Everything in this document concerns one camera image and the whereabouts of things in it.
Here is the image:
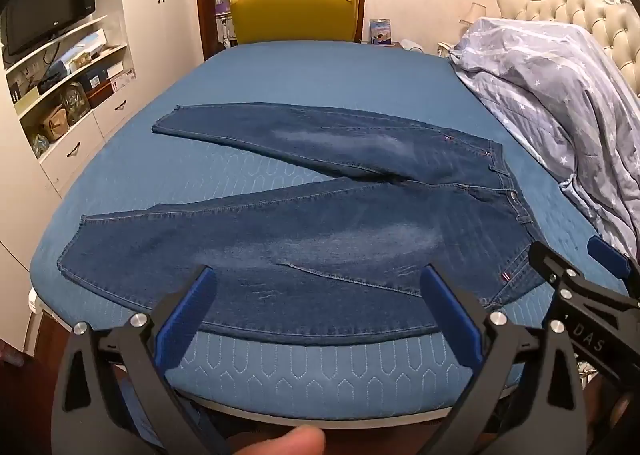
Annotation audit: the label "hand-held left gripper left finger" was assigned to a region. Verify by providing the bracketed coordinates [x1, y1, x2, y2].
[51, 264, 231, 455]

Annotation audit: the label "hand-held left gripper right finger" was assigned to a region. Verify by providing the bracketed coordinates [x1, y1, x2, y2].
[419, 262, 588, 455]

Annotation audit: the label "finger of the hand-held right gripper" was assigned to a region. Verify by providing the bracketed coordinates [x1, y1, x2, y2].
[527, 240, 640, 386]
[586, 235, 640, 295]

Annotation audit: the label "blue denim pants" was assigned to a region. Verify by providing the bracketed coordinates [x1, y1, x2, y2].
[56, 102, 551, 347]

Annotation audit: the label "person's left hand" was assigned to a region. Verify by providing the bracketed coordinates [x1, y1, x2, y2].
[234, 425, 327, 455]

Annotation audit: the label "grey star-print duvet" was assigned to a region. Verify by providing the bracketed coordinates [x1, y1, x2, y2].
[447, 17, 640, 261]

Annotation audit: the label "tan handbag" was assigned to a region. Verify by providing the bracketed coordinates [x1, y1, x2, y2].
[39, 105, 69, 142]

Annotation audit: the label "green transparent bag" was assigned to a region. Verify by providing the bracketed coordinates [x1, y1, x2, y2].
[60, 82, 92, 126]

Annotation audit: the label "cream tufted headboard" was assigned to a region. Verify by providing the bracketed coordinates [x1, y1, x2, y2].
[495, 0, 640, 100]

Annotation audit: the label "small white labelled box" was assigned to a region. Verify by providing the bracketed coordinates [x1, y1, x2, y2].
[112, 67, 136, 94]

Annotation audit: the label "dark blue shoe box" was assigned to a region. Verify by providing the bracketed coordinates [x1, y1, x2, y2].
[75, 62, 126, 92]

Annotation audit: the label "bed with blue quilted cover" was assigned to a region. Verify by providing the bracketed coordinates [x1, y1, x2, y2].
[29, 40, 632, 428]

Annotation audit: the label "dark bag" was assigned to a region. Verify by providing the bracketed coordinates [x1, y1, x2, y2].
[37, 60, 71, 92]

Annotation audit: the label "cream bedside lamp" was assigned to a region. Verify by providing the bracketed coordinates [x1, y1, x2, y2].
[458, 2, 489, 26]

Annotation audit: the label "small printed box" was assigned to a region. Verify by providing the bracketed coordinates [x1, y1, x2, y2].
[369, 19, 394, 47]

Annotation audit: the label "blue and white box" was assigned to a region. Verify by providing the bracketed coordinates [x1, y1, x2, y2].
[56, 29, 109, 72]

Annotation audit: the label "yellow armchair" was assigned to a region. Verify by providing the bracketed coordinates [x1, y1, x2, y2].
[227, 0, 361, 46]

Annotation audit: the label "black flat television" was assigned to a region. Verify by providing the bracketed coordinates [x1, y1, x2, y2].
[0, 0, 97, 58]

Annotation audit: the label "white wall cabinet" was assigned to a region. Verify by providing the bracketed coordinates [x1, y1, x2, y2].
[0, 0, 207, 351]

